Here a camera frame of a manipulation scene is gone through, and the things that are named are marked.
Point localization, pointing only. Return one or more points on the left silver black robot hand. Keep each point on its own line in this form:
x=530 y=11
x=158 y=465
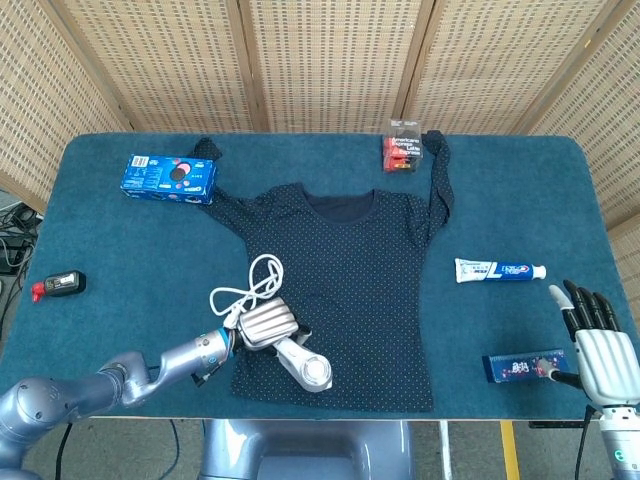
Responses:
x=265 y=325

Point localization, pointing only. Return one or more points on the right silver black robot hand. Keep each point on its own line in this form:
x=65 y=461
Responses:
x=607 y=362

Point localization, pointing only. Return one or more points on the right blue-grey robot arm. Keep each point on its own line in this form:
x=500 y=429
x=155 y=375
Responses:
x=622 y=450

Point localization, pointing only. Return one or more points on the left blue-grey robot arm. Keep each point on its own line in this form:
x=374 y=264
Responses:
x=120 y=380

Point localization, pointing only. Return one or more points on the blue toothpaste box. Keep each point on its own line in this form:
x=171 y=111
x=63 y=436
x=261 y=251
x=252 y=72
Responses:
x=515 y=367

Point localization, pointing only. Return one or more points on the navy polka dot shirt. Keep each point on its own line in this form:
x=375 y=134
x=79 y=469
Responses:
x=350 y=260

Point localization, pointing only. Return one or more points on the blue-grey robot torso base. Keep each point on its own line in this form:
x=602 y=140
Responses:
x=305 y=450

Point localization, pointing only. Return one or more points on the white blue toothpaste tube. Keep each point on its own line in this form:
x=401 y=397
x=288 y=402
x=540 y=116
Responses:
x=495 y=271

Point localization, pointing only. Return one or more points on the teal table cover cloth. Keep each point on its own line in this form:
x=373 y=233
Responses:
x=500 y=220

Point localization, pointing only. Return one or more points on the blue cookie box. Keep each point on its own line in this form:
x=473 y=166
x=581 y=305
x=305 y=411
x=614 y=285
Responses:
x=165 y=175

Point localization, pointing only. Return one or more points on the white table leg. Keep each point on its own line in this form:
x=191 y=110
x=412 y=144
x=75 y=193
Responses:
x=445 y=450

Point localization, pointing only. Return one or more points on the small black red-capped bottle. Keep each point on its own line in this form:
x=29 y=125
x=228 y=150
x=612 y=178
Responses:
x=62 y=284

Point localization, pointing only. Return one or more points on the clear coffee capsule box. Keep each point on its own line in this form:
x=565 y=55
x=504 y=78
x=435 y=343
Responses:
x=404 y=150

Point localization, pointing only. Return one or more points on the woven bamboo folding screen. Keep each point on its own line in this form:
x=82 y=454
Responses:
x=330 y=60

